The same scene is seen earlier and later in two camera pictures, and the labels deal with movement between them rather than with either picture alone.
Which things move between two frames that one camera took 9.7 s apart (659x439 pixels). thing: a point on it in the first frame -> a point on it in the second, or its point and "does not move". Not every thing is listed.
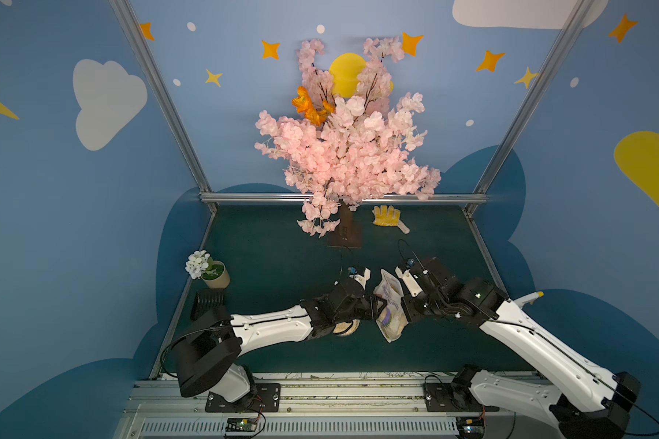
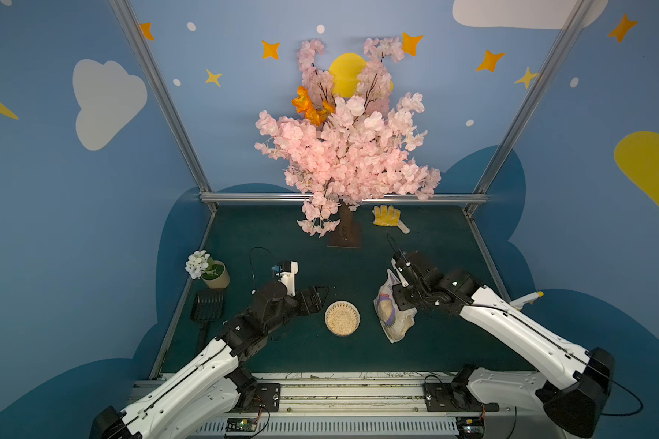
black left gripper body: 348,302 -> 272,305
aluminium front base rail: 318,406 does not move
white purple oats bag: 394,318 does not move
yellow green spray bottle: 529,298 does not move
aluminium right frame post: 577,13 does not move
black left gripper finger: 376,304 -> 313,298
